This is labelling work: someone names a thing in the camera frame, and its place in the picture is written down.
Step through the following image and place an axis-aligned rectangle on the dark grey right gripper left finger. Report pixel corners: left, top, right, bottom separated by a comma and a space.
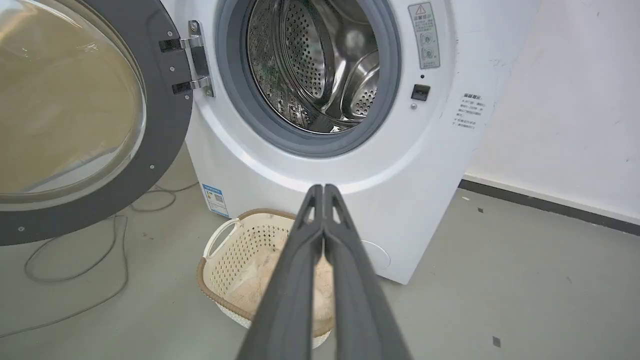
236, 184, 325, 360

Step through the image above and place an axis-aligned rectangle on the stainless steel washer drum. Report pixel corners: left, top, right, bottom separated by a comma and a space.
247, 0, 381, 135

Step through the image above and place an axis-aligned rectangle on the beige cloth in basket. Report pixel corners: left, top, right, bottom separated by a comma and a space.
226, 245, 335, 329

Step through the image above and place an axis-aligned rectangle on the white front-load washing machine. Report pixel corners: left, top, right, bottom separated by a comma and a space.
160, 0, 543, 286

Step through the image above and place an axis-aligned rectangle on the grey floor cable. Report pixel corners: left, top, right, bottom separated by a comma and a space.
0, 182, 200, 339

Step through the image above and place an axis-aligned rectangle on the washer drum opening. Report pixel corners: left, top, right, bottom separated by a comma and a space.
214, 0, 402, 159

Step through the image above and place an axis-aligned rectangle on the blue energy label sticker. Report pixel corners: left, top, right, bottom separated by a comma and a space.
202, 183, 231, 219

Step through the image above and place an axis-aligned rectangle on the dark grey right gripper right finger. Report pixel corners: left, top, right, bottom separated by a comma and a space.
323, 183, 412, 360

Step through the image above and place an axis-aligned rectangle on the grey round washing machine door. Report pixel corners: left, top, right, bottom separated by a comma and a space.
0, 0, 195, 247

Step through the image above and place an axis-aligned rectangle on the grey warning label sticker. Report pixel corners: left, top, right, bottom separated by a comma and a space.
408, 1, 442, 70

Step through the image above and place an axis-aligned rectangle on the cream perforated laundry basket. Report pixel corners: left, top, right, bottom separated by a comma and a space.
197, 208, 335, 350

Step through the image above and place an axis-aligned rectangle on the metal door hinge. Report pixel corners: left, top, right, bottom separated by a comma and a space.
159, 20, 215, 98

